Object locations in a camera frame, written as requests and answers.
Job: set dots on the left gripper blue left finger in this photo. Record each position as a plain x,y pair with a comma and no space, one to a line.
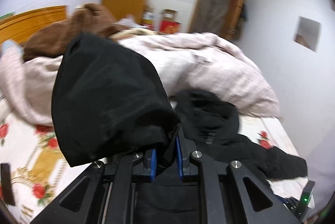
150,164

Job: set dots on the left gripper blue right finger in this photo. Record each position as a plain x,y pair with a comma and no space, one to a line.
186,169

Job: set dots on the black puffer jacket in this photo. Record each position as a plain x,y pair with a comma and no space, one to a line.
108,100

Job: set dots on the pink crumpled duvet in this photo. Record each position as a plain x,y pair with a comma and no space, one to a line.
204,61

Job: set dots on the red gift box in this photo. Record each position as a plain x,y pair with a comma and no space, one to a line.
169,27

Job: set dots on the cardboard box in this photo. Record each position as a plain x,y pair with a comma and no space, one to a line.
169,14

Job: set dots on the wooden framed door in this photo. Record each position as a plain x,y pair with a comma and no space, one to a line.
220,17

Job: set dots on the black phone on bed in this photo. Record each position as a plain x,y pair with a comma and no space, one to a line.
7,190

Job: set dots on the brown fleece blanket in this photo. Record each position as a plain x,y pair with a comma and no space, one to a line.
52,41

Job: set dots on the orange wooden headboard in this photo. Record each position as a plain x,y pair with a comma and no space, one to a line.
19,28

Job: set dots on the grey wall hatch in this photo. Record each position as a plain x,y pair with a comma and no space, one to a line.
307,33

